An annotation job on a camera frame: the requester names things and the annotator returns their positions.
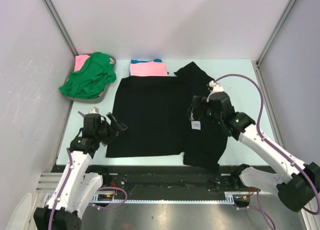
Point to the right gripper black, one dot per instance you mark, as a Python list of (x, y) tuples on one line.
[(198, 103)]

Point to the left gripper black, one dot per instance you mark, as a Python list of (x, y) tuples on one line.
[(112, 133)]

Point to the grey laundry tray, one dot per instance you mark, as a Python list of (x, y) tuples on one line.
[(100, 98)]

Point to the black polo shirt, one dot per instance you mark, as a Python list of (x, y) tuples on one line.
[(154, 109)]

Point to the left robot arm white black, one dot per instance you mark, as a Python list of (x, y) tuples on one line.
[(76, 187)]

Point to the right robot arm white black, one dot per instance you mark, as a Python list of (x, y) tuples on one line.
[(293, 181)]

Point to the green t shirt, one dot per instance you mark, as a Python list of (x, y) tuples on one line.
[(90, 77)]

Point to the folded pink t shirt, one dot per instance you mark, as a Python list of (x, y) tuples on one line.
[(148, 69)]

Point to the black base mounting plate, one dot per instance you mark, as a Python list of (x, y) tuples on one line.
[(171, 183)]

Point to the folded blue t shirt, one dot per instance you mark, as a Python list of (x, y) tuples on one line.
[(142, 61)]

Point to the pink t shirt in tray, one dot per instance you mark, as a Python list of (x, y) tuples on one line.
[(80, 61)]

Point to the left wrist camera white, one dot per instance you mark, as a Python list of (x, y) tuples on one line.
[(93, 110)]

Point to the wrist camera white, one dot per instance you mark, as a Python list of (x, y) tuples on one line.
[(214, 88), (93, 110)]

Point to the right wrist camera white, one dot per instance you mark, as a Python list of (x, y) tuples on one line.
[(214, 88)]

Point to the grey slotted cable duct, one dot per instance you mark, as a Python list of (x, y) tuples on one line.
[(228, 198)]

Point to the left aluminium frame post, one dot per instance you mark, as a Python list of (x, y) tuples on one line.
[(49, 4)]

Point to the aluminium frame post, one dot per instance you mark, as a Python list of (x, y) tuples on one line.
[(49, 4), (274, 34)]

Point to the right aluminium frame post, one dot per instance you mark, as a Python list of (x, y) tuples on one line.
[(274, 34)]

